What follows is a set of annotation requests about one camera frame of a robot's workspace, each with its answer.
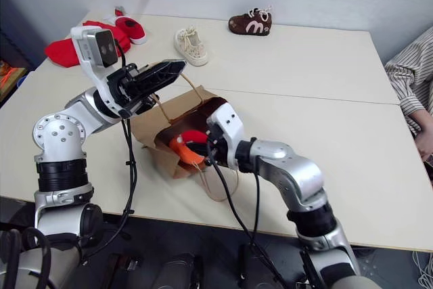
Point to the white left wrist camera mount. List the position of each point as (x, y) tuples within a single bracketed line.
[(86, 63)]

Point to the red plush shoe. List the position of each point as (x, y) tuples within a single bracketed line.
[(133, 32)]

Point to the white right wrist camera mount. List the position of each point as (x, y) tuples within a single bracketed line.
[(230, 123)]

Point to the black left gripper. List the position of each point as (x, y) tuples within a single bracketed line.
[(126, 83)]

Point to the person bare hand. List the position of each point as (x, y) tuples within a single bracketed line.
[(425, 140)]

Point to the brown paper bag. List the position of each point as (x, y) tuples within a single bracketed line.
[(149, 130)]

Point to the red plush stocking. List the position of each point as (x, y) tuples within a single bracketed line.
[(64, 52)]

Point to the dark rounded shape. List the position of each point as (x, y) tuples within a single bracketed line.
[(181, 272)]

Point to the brown plush shoe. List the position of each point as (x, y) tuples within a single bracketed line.
[(250, 25)]

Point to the striped shirt person forearm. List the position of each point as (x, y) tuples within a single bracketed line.
[(411, 72)]

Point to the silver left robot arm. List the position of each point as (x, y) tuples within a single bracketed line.
[(57, 133)]

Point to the orange plush toy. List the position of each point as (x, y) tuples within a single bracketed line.
[(184, 156)]

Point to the cream plush shoe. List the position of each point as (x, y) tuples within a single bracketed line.
[(191, 47)]

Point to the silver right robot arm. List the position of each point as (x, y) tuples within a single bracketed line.
[(297, 174)]

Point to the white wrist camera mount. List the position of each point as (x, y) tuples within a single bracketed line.
[(230, 123), (86, 63)]

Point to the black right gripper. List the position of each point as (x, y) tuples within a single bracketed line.
[(213, 145)]

